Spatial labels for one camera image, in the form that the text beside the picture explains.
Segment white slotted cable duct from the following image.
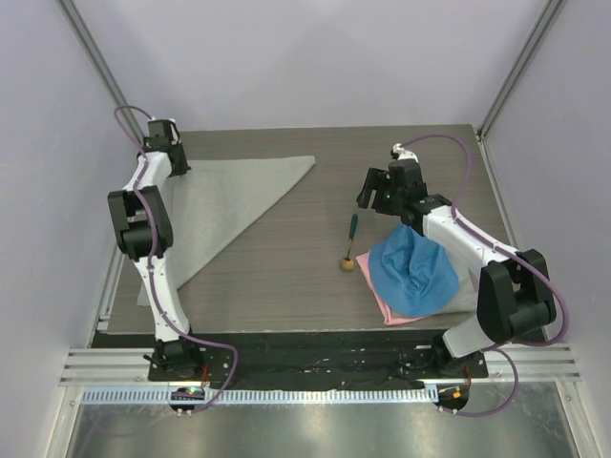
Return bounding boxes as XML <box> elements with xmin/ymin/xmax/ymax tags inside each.
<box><xmin>81</xmin><ymin>385</ymin><xmax>438</xmax><ymax>406</ymax></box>

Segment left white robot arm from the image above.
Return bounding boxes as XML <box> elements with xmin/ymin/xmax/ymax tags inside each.
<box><xmin>107</xmin><ymin>118</ymin><xmax>203</xmax><ymax>381</ymax></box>

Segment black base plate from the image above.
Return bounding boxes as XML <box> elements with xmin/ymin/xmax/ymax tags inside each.
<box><xmin>147</xmin><ymin>329</ymin><xmax>489</xmax><ymax>391</ymax></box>

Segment aluminium front rail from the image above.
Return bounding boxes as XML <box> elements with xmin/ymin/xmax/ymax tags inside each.
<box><xmin>60</xmin><ymin>343</ymin><xmax>581</xmax><ymax>386</ymax></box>

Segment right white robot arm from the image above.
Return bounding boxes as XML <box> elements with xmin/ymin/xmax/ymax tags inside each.
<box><xmin>356</xmin><ymin>158</ymin><xmax>558</xmax><ymax>377</ymax></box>

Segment grey cloth napkin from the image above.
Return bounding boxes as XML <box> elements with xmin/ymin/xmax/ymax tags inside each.
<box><xmin>161</xmin><ymin>156</ymin><xmax>316</xmax><ymax>288</ymax></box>

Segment left aluminium frame post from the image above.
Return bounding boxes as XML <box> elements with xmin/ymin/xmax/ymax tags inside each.
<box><xmin>59</xmin><ymin>0</ymin><xmax>133</xmax><ymax>115</ymax></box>

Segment right aluminium frame post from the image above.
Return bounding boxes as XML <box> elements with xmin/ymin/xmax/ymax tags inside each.
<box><xmin>476</xmin><ymin>0</ymin><xmax>567</xmax><ymax>141</ymax></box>

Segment aluminium frame post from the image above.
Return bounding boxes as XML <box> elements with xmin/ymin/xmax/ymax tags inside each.
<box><xmin>476</xmin><ymin>0</ymin><xmax>567</xmax><ymax>141</ymax></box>
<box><xmin>59</xmin><ymin>0</ymin><xmax>133</xmax><ymax>115</ymax></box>

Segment blue cloth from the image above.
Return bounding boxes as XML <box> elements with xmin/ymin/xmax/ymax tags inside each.
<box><xmin>369</xmin><ymin>222</ymin><xmax>461</xmax><ymax>317</ymax></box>

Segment pink cloth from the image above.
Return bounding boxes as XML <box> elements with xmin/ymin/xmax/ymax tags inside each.
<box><xmin>355</xmin><ymin>235</ymin><xmax>454</xmax><ymax>326</ymax></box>

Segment gold spoon green handle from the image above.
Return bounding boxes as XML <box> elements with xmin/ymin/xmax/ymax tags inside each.
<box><xmin>340</xmin><ymin>214</ymin><xmax>358</xmax><ymax>272</ymax></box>

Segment grey folded cloth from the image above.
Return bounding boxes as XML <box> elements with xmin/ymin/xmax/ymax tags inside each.
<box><xmin>427</xmin><ymin>243</ymin><xmax>476</xmax><ymax>315</ymax></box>

